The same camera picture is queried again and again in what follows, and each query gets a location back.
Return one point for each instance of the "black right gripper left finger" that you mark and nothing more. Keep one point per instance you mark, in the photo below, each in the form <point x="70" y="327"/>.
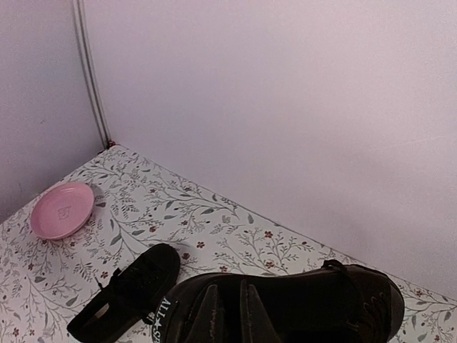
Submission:
<point x="209" y="324"/>

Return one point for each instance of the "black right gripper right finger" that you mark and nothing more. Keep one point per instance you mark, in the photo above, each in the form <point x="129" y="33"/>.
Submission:
<point x="256" y="325"/>

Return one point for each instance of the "black canvas shoe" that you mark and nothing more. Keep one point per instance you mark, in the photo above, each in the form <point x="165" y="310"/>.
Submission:
<point x="335" y="303"/>
<point x="130" y="296"/>

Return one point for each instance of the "pink plastic plate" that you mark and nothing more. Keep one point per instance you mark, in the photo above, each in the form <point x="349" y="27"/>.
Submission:
<point x="62" y="211"/>

